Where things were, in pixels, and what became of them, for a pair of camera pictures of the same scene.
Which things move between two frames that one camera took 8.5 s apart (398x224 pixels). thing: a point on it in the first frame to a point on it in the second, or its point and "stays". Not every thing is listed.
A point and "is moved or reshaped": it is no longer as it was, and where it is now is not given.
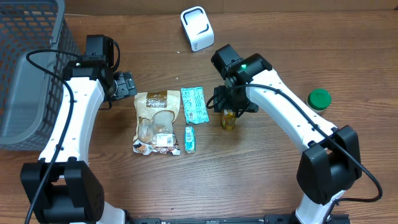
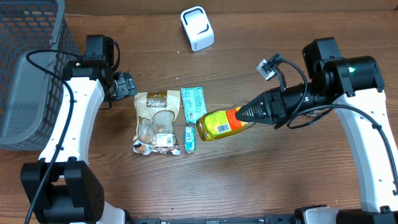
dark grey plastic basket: x=30 y=96 stays
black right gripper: x=232 y=103 to x=277 y=109
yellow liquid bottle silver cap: x=228 y=119 is moved or reshaped
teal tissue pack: x=189 y=139 stays
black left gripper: x=127 y=86 stays
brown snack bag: x=157 y=112 stays
